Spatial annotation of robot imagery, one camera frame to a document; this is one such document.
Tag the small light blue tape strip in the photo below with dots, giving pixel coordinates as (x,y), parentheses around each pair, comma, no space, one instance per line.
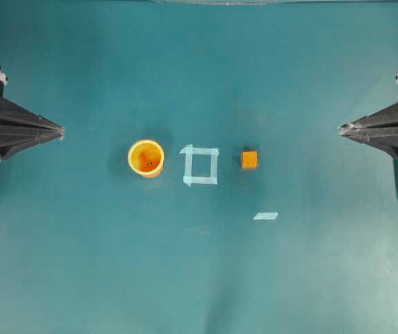
(265,216)

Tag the light blue tape square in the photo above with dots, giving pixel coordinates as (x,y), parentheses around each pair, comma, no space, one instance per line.
(200,165)

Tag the yellow orange plastic cup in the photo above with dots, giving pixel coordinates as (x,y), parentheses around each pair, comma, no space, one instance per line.
(146,158)

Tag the orange cube block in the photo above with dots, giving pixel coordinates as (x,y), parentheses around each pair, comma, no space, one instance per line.
(249,159)

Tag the teal table mat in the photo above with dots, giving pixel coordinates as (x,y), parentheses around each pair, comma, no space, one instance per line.
(89,246)

